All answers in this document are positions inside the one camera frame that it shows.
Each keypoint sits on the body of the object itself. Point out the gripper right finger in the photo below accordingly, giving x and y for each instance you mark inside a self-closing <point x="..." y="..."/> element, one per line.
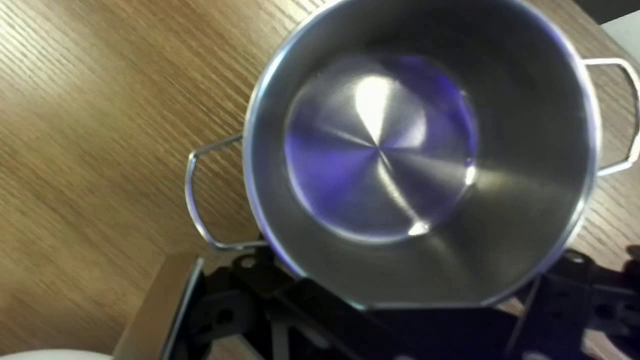
<point x="570" y="310"/>

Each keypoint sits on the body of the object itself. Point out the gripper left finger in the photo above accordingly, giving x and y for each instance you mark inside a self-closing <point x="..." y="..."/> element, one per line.
<point x="235" y="305"/>

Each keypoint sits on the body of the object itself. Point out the white rounded object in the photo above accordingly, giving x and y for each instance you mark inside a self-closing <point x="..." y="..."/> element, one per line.
<point x="50" y="355"/>

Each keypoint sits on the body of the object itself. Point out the white flat object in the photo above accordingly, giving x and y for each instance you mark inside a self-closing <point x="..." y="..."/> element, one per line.
<point x="626" y="31"/>

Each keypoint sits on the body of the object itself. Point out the black object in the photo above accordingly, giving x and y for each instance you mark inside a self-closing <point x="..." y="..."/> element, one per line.
<point x="607" y="7"/>

